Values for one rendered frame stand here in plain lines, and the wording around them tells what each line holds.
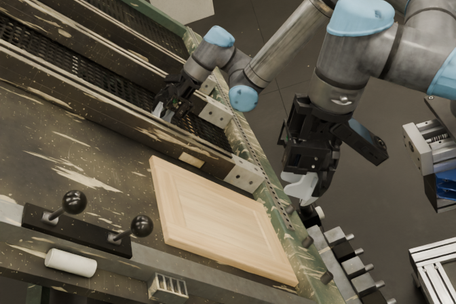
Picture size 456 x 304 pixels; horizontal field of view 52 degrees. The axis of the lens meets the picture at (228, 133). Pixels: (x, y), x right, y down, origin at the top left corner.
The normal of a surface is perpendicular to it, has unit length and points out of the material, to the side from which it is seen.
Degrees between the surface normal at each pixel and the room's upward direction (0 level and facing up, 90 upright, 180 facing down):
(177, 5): 90
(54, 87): 90
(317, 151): 90
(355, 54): 80
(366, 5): 28
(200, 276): 56
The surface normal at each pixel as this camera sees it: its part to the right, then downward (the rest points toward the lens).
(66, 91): 0.25, 0.54
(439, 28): 0.03, -0.69
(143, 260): 0.59, -0.74
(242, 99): 0.02, 0.62
